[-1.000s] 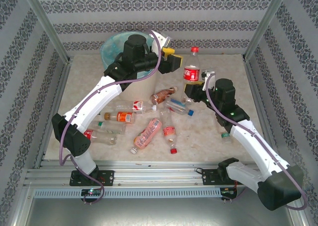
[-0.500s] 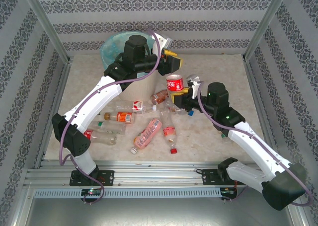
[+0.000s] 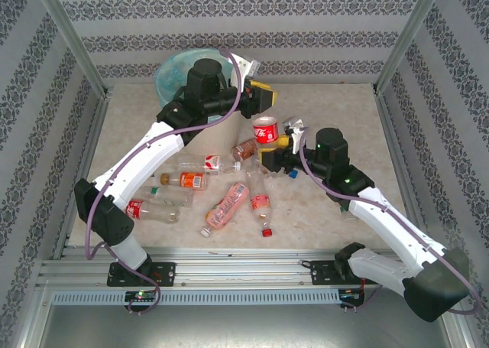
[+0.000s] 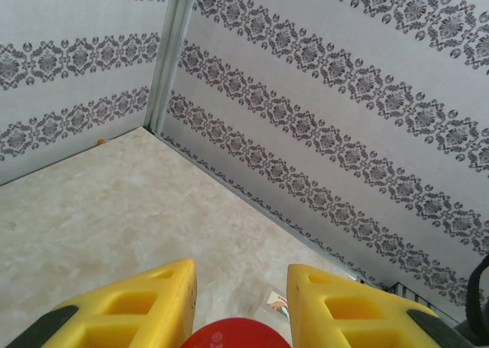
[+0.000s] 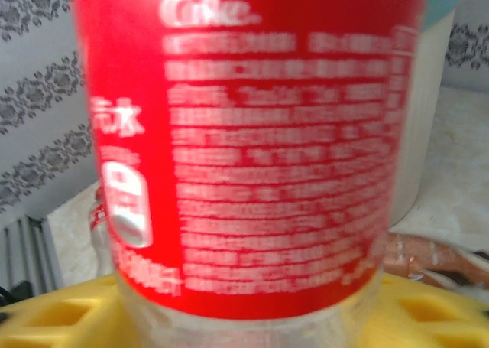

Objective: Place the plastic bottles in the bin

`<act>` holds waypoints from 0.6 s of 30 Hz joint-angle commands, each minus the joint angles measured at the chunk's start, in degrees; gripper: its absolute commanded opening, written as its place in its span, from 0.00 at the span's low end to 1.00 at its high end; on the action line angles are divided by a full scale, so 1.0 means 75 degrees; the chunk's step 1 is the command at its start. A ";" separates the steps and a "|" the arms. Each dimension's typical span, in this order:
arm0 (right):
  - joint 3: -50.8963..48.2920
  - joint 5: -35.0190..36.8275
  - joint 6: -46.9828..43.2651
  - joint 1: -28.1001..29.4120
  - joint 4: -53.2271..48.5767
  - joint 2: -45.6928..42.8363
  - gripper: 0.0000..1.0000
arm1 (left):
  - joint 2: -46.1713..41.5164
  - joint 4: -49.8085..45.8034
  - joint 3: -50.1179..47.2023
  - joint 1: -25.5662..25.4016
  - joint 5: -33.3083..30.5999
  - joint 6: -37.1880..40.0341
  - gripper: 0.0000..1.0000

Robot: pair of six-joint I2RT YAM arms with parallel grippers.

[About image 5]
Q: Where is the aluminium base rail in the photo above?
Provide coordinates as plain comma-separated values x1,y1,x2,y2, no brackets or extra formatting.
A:
0,213,64,299

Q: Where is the brown coffee drink bottle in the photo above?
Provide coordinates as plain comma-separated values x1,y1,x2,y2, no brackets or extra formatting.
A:
384,231,489,299

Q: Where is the beige trash bin blue liner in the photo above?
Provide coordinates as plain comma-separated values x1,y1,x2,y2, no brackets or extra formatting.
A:
418,0,466,30

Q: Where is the cream ribbed plastic bin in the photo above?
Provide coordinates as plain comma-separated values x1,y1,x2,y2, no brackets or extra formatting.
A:
387,9,458,226

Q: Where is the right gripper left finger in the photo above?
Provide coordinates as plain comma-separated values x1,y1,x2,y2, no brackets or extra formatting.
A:
0,273,133,348

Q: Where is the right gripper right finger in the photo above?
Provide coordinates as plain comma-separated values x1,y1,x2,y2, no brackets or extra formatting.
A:
358,273,489,348

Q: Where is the clear cola bottle red label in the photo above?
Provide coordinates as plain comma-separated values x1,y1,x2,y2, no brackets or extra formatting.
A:
71,0,428,348

